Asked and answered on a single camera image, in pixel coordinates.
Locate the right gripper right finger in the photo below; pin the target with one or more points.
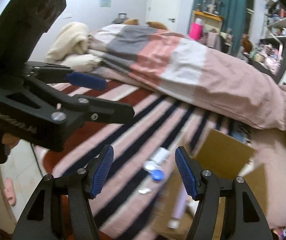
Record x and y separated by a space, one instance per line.
225 204

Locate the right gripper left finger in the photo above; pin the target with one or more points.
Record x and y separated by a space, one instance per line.
42 216

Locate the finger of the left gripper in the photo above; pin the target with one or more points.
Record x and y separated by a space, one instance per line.
36 112
53 73

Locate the cream fleece blanket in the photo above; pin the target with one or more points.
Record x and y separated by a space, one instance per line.
70 49

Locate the pink ribbed pillow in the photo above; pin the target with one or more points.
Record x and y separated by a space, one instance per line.
270 151

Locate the brown cardboard box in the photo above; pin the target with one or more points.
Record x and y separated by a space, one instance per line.
221 154

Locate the lilac cosmetic tube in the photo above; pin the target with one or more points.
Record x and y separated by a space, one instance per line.
179 208

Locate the striped pink fleece blanket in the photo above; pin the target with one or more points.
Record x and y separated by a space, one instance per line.
124 207

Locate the blue capped small container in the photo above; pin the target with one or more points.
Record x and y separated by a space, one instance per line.
154 170

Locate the pink slipper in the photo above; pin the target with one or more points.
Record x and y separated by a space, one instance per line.
9 192

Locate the white door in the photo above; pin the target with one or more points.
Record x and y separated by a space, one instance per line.
163 11

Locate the striped patchwork duvet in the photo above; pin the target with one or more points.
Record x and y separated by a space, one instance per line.
182 68

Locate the pink storage box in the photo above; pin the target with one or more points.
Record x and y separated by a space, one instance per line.
196 31

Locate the yellow wooden shelf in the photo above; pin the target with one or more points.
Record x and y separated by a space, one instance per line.
209 21

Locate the teal curtain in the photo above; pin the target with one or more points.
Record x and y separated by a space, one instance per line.
234 17

